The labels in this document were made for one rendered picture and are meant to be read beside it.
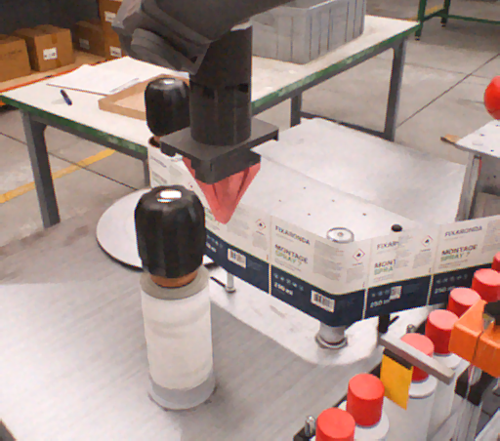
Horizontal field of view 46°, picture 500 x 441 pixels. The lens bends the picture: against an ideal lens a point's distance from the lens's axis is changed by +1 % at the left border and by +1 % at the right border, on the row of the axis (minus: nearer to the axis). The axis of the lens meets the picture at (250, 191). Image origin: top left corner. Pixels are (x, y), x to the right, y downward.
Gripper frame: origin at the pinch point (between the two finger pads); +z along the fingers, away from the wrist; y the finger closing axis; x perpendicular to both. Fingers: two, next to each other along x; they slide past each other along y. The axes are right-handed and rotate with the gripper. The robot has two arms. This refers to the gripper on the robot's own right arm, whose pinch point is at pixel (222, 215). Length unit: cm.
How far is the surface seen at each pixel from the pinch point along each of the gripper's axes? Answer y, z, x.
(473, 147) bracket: -43.5, 4.4, 7.8
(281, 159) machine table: -72, 37, -51
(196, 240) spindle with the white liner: -0.8, 5.9, -4.9
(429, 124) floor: -312, 121, -121
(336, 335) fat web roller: -20.5, 28.6, 2.7
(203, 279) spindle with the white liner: -2.3, 12.7, -5.6
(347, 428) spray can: 5.2, 10.2, 20.2
